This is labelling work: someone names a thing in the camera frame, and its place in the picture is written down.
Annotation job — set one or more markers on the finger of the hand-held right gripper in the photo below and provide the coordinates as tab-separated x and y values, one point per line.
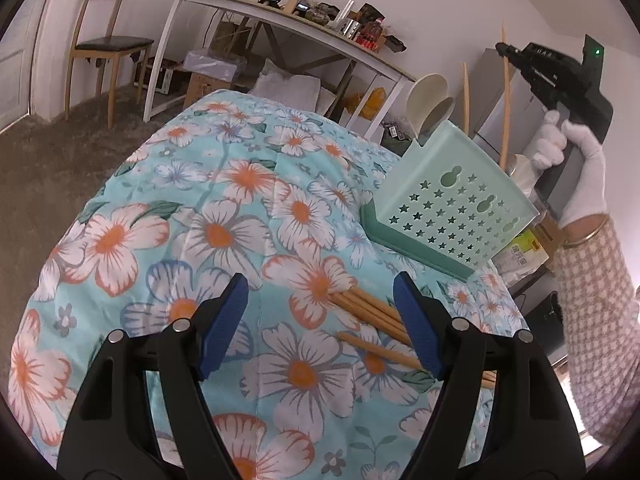
510	52

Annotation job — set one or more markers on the white desk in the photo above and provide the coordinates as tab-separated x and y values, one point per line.
260	17

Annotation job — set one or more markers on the wooden chair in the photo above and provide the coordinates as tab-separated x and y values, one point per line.
112	45

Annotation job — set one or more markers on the black device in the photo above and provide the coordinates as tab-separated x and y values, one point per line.
302	9
272	0

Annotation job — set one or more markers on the white ceramic spoon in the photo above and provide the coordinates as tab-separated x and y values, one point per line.
442	112
422	97
525	172

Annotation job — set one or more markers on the white green printed sack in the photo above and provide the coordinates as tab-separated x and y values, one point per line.
520	255

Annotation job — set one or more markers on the black case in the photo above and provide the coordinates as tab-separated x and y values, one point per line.
165	77

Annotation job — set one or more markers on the yellow plastic bag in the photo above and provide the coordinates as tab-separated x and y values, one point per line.
367	102

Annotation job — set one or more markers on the green utensil holder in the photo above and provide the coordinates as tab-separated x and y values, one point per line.
450	210

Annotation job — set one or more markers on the person's right hand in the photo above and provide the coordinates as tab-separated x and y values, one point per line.
592	180

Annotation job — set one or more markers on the red bottle pack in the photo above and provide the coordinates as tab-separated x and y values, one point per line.
370	42

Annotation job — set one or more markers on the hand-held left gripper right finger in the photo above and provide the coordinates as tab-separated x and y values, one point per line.
417	325

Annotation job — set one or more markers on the dark jar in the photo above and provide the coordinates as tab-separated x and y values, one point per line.
320	14

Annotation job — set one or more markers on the floral blanket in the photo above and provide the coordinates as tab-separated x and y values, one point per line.
200	200

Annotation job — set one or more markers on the grey refrigerator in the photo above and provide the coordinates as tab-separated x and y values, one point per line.
485	100

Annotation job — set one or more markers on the white flat box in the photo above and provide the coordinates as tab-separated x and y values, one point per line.
215	62

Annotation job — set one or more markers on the person's right forearm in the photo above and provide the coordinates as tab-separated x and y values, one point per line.
600	320

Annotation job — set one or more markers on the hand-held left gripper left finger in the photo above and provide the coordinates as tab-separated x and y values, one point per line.
225	325

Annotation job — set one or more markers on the grey panel door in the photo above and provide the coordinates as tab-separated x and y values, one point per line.
20	60

